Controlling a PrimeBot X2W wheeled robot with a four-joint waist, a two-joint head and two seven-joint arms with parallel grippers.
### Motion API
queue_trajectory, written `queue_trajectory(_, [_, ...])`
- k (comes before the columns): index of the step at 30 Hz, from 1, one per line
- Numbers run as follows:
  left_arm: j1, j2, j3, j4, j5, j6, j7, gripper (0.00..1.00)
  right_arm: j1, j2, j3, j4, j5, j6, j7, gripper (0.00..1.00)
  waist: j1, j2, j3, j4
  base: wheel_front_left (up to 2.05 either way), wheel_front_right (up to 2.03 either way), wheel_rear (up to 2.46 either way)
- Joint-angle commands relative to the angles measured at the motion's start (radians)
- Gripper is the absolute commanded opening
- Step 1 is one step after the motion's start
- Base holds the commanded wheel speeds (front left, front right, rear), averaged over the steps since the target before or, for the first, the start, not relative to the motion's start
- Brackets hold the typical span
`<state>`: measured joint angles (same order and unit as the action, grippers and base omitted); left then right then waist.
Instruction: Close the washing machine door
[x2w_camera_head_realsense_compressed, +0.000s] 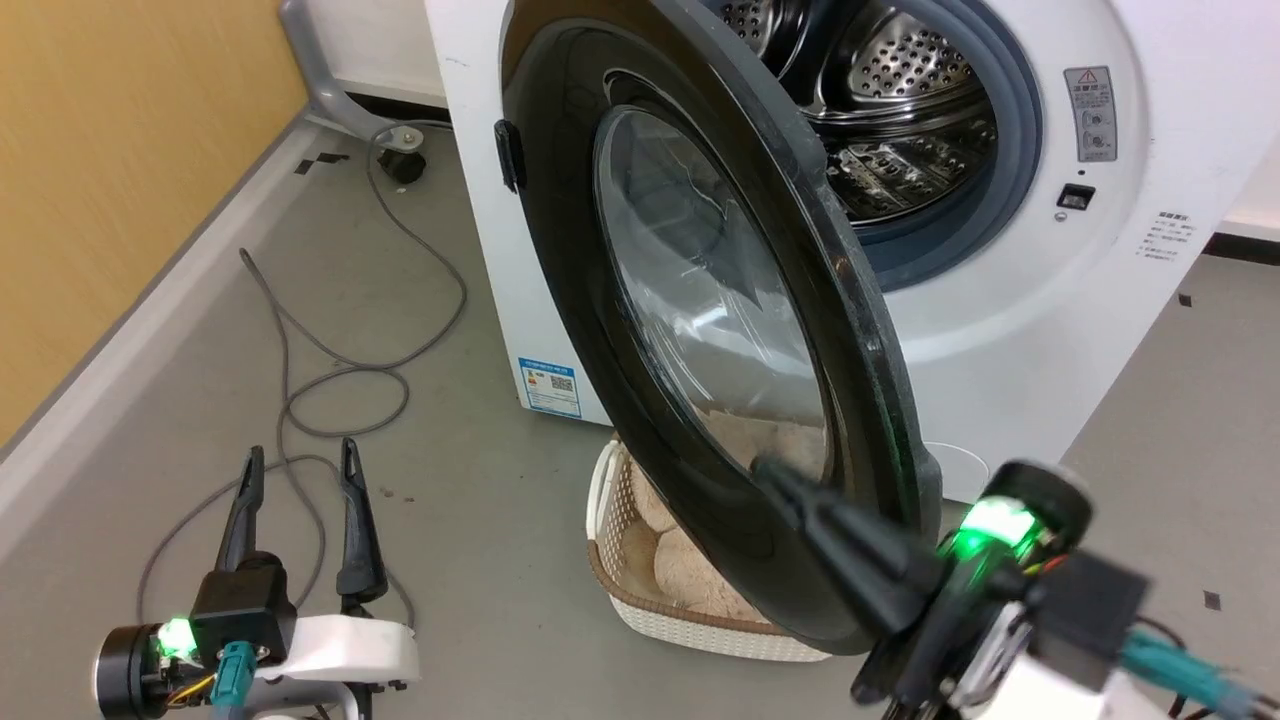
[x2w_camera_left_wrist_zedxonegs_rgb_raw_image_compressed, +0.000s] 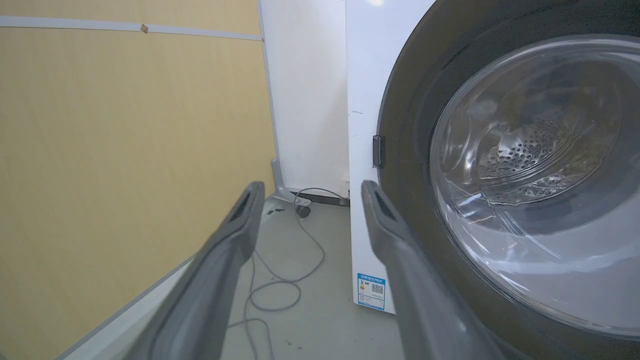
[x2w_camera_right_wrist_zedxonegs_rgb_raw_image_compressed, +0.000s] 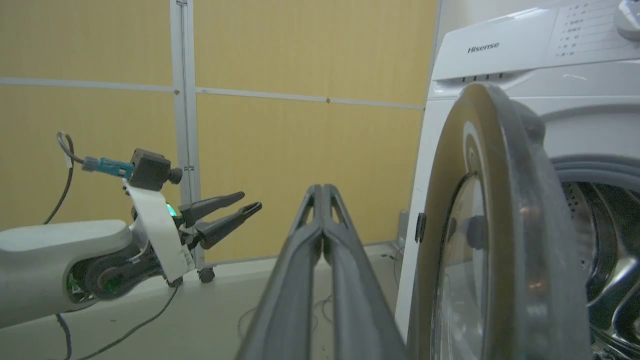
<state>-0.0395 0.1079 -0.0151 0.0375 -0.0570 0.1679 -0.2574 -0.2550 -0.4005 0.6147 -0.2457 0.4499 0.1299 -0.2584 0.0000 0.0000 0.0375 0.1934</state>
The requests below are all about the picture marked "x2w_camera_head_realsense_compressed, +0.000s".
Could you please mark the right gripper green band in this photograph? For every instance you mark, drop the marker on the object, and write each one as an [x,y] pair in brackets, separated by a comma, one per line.
[1000,525]

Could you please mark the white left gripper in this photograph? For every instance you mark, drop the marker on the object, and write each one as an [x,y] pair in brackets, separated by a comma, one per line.
[340,650]

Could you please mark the black round washer door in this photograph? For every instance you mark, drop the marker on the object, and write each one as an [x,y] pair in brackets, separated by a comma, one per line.
[560,220]

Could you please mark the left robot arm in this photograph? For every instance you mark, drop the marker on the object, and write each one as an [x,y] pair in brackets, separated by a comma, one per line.
[128,672]

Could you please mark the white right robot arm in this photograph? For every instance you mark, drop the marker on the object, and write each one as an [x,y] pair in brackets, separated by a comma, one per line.
[1050,695]

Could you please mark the white front-load washing machine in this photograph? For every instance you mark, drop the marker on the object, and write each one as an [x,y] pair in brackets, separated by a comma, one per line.
[1000,350]

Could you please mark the black door latch slot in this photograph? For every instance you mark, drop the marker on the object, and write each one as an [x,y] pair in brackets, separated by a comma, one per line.
[1076,196]

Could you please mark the grey rubber door gasket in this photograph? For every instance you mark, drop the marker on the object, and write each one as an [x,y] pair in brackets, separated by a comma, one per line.
[1015,150]

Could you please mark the round white filter cover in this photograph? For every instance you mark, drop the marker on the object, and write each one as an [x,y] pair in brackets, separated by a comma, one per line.
[962,470]

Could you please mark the beige plush cloth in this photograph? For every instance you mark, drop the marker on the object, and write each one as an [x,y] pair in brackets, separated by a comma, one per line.
[690,580]

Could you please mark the white woven laundry basket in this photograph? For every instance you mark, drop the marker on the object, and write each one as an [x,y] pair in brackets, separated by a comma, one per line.
[610,560]

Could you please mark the blue energy label sticker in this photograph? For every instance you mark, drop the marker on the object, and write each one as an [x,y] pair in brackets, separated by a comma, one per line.
[549,388]

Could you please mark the black caster wheel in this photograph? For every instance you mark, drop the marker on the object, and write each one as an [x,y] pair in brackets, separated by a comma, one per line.
[403,166]

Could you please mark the grey metal stand leg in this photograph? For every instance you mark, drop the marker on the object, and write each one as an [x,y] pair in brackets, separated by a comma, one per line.
[325,85]

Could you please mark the stainless steel washer drum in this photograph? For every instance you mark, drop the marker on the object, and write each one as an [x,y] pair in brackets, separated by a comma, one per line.
[900,90]

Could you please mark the grey warning sticker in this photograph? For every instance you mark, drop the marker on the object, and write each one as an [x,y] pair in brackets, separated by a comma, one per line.
[1090,115]

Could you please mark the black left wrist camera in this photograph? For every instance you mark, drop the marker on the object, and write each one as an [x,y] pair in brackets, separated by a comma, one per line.
[243,610]

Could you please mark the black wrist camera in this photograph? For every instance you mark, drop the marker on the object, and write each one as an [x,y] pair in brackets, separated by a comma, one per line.
[1095,615]
[243,610]

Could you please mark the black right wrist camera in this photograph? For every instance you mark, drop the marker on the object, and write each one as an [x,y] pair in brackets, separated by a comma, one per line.
[1095,615]

